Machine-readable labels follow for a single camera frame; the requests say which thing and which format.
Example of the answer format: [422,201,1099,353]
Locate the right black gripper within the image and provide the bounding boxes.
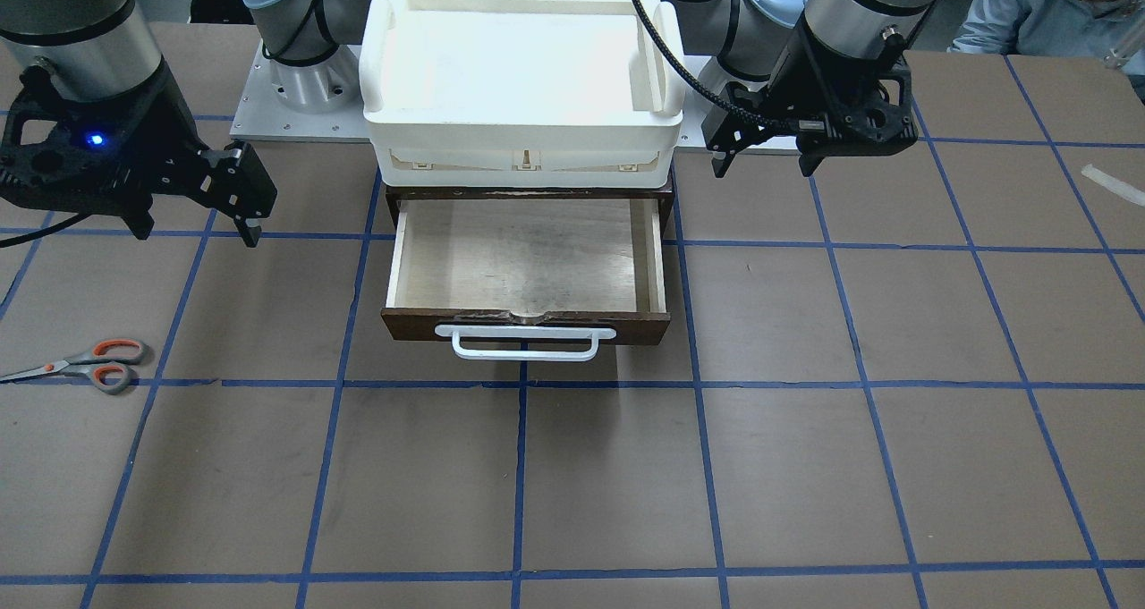
[1,60,276,248]

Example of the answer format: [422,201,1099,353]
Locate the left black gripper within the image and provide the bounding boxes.
[700,19,919,177]

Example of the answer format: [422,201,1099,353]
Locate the orange grey scissors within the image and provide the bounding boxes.
[1,337,148,394]

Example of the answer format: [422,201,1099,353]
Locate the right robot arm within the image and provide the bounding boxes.
[1,0,373,248]

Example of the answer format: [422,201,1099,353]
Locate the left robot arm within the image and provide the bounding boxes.
[664,0,935,177]

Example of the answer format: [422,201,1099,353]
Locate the dark brown drawer cabinet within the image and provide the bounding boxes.
[382,165,676,226]

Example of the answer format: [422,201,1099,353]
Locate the wooden drawer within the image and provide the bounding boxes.
[381,198,671,345]

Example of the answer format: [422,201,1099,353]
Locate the white plastic tray box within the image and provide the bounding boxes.
[360,0,684,189]

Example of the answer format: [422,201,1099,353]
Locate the person in blue shirt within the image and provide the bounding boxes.
[947,0,1142,58]

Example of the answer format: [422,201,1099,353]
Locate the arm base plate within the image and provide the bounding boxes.
[676,55,806,156]
[232,46,369,143]

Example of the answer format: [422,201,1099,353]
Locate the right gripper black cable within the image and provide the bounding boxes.
[0,212,95,250]

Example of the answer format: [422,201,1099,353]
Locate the white drawer handle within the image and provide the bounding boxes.
[434,324,617,363]

